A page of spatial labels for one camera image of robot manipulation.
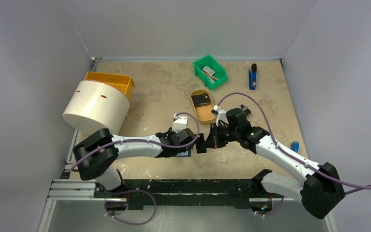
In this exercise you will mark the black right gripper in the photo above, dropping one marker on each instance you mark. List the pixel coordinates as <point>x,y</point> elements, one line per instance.
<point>219,135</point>

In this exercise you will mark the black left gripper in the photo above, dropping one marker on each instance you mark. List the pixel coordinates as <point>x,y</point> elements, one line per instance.
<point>171,132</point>

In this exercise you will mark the blue leather card holder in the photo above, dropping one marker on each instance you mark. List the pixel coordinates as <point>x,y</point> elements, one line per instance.
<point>184,153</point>

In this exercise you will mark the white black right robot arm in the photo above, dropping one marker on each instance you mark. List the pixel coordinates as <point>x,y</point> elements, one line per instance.
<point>312,184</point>

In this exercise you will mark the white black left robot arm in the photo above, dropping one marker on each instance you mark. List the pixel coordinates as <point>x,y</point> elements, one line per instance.
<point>95,155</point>

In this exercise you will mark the black VIP credit cards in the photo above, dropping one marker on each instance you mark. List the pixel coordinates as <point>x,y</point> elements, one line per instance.
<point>201,100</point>

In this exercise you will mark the tan oval plastic tray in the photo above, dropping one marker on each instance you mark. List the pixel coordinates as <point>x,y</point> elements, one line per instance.
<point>203,114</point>

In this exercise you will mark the items inside green bin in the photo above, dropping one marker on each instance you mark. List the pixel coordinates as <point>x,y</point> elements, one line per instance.
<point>209,72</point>

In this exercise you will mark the green plastic bin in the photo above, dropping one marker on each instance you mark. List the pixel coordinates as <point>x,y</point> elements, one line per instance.
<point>220,72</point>

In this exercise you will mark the yellow wooden box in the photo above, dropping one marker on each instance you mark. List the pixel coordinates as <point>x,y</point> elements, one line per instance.
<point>123,83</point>

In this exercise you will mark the blue stapler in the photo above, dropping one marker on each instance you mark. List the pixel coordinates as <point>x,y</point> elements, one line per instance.
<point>253,77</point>

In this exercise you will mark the small blue eraser block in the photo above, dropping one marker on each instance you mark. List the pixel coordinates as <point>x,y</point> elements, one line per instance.
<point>295,146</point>

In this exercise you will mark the white cylindrical container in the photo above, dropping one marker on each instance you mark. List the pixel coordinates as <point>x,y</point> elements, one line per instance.
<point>94,106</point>

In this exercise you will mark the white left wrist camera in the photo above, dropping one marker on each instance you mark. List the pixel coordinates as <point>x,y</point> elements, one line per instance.
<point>179,123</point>

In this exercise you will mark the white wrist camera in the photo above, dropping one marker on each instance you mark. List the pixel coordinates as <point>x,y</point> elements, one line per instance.
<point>220,115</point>
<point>179,123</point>

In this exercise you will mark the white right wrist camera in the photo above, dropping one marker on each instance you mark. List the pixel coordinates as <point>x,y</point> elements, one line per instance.
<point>220,115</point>

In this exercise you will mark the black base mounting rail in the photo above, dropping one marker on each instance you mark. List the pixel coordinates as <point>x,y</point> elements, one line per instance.
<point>237,193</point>

